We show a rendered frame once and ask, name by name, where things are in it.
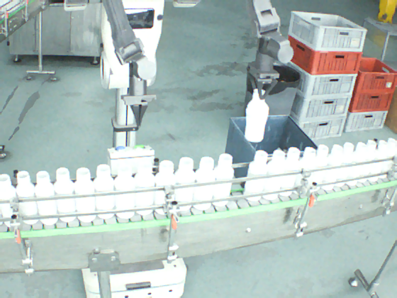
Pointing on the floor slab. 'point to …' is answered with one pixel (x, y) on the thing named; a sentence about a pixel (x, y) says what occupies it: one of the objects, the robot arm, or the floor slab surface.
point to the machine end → (61, 32)
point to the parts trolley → (385, 37)
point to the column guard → (386, 10)
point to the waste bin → (276, 101)
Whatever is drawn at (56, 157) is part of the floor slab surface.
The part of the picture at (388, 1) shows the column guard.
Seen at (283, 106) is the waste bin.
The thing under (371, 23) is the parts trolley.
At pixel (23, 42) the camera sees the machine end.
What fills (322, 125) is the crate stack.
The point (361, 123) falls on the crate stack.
